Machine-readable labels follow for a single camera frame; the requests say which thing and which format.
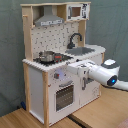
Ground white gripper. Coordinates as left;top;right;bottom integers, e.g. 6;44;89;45
66;61;93;80

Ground small silver pot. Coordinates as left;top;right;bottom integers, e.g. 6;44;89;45
39;51;55;62

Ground black toy faucet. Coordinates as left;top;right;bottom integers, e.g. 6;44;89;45
67;33;82;49

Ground grey cupboard door handle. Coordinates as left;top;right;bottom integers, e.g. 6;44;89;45
82;77;86;90

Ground black toy stovetop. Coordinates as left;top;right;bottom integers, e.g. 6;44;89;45
34;53;70;66

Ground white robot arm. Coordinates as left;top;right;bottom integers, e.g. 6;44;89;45
67;59;128;91

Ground grey toy sink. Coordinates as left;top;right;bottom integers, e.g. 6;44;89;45
66;47;94;56

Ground wooden toy kitchen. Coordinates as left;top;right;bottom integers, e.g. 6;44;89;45
22;2;105;127

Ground silver range hood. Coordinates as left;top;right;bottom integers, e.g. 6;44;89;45
35;5;64;27

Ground left red stove knob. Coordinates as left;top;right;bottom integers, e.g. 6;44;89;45
54;73;60;79

